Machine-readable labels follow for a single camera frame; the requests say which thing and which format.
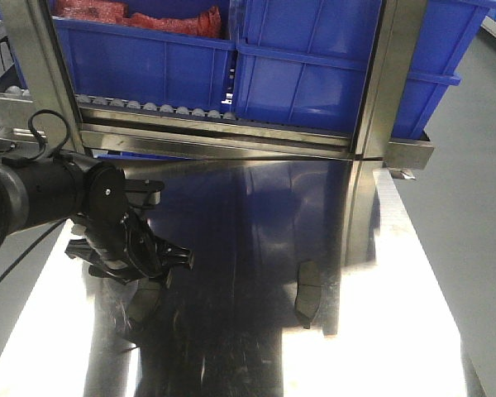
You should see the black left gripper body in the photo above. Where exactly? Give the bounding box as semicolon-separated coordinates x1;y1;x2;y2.
65;161;163;285

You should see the steel roller rack frame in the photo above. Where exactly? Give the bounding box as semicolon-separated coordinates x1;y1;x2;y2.
0;0;435;208

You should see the left blue plastic bin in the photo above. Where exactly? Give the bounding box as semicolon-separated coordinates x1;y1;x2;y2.
50;1;235;110

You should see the red plastic bag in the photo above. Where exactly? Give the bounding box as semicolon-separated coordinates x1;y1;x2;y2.
53;1;222;39

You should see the grey brake pad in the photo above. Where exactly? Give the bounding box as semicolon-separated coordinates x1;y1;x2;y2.
294;261;322;329
127;280;163;325

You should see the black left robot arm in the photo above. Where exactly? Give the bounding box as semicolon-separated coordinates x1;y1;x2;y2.
0;151;194;285

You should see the blue plastic bin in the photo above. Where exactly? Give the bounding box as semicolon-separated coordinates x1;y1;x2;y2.
50;1;235;110
233;1;496;139

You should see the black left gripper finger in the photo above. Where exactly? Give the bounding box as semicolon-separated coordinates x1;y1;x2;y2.
125;179;165;208
156;243;194;289

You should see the right blue plastic bin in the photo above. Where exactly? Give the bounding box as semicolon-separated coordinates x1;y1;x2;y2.
233;1;496;139

